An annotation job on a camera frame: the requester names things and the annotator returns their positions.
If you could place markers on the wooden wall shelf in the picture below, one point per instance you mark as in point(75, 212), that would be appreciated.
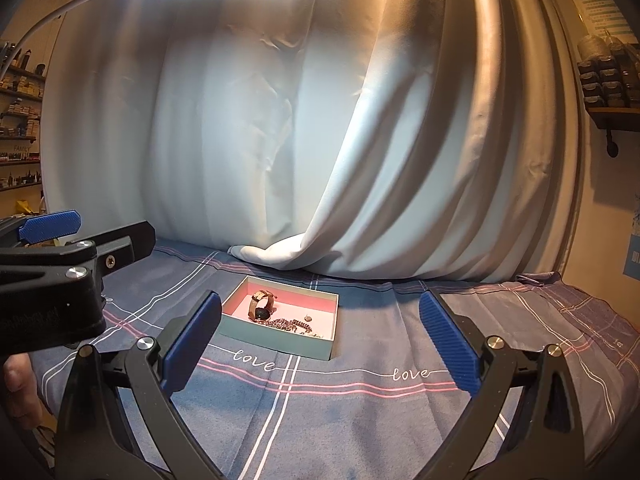
point(617, 117)

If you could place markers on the wall poster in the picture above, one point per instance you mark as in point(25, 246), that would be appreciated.
point(607, 7)

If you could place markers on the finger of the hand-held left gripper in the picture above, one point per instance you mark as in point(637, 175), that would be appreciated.
point(125, 247)
point(50, 226)

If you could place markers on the white curtain cloth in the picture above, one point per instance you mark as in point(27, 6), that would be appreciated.
point(300, 135)

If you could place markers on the wall shelves with small bottles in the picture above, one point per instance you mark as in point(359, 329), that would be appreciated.
point(20, 125)

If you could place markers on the blue plaid bed sheet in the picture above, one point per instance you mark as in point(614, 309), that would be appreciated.
point(350, 410)

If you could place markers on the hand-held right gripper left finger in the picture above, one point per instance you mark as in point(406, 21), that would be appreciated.
point(192, 350)

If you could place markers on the pearl and gold jewelry piece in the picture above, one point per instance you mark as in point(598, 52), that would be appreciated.
point(317, 334)

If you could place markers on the person's left hand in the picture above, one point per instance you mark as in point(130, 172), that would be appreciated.
point(20, 380)

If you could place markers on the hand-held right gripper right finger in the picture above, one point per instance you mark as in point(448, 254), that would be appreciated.
point(450, 345)

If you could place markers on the teal box with pink lining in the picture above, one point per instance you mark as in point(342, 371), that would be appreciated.
point(280, 342)

